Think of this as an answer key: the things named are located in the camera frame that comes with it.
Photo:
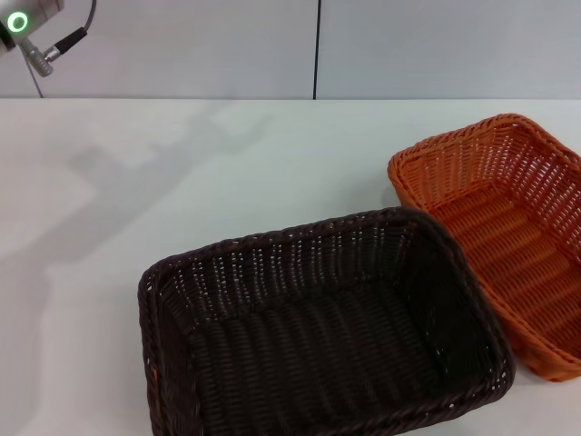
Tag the orange wicker basket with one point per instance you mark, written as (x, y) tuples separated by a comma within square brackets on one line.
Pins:
[(499, 236)]

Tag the dark brown wicker basket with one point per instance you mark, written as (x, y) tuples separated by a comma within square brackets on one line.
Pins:
[(318, 345)]

